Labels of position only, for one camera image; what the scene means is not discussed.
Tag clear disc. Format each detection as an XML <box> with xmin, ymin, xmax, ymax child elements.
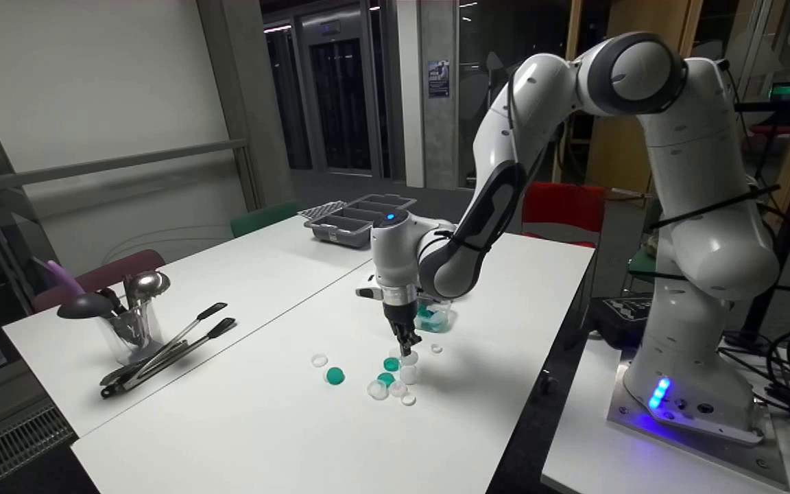
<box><xmin>310</xmin><ymin>355</ymin><xmax>329</xmax><ymax>369</ymax></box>
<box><xmin>399</xmin><ymin>352</ymin><xmax>420</xmax><ymax>366</ymax></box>

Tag grey cutlery tray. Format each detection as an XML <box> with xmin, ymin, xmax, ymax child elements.
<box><xmin>302</xmin><ymin>192</ymin><xmax>412</xmax><ymax>249</ymax></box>

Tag black metal tongs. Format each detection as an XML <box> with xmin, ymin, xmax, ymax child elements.
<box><xmin>99</xmin><ymin>301</ymin><xmax>235</xmax><ymax>398</ymax></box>

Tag far green chair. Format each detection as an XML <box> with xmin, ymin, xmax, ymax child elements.
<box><xmin>231</xmin><ymin>204</ymin><xmax>298</xmax><ymax>238</ymax></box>

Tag red chair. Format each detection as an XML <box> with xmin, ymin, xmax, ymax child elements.
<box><xmin>521</xmin><ymin>182</ymin><xmax>605</xmax><ymax>248</ymax></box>

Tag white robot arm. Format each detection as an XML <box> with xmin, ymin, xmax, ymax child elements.
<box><xmin>358</xmin><ymin>31</ymin><xmax>778</xmax><ymax>447</ymax></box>

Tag green disc near lunchbox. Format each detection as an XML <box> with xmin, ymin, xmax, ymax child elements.
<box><xmin>383</xmin><ymin>358</ymin><xmax>399</xmax><ymax>373</ymax></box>

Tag green disc left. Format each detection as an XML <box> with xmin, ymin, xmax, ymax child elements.
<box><xmin>327</xmin><ymin>369</ymin><xmax>345</xmax><ymax>385</ymax></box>

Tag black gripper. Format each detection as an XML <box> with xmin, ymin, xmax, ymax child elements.
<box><xmin>383</xmin><ymin>304</ymin><xmax>421</xmax><ymax>358</ymax></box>

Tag maroon chair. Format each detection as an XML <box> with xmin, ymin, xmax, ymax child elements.
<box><xmin>32</xmin><ymin>249</ymin><xmax>165</xmax><ymax>310</ymax></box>

